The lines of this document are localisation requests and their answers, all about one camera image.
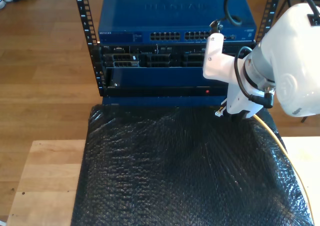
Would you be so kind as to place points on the white shoe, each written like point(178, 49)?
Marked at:
point(2, 3)

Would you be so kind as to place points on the blue rack base plate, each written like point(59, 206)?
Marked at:
point(162, 101)

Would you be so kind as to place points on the black perforated rack post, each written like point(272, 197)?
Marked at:
point(271, 1)
point(85, 11)

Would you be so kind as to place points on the black bubble wrap mat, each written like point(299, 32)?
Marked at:
point(162, 173)

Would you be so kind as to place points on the blue network switch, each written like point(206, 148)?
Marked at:
point(162, 13)

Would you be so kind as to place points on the black rack server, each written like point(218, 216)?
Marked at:
point(155, 58)

